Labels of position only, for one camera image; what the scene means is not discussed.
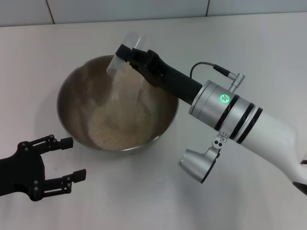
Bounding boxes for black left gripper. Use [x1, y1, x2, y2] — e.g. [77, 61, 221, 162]
[0, 134, 87, 202]

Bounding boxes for clear plastic measuring cup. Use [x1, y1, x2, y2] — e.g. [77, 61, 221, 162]
[106, 31, 151, 77]

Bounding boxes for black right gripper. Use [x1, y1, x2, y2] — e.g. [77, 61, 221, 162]
[115, 45, 203, 105]

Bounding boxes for right arm connector cable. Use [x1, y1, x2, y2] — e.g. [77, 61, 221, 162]
[190, 62, 247, 93]

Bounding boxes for white rice grains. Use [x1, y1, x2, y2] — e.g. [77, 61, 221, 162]
[87, 63, 154, 151]

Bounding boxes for stainless steel mixing bowl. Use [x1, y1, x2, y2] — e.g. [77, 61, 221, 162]
[57, 54, 180, 152]

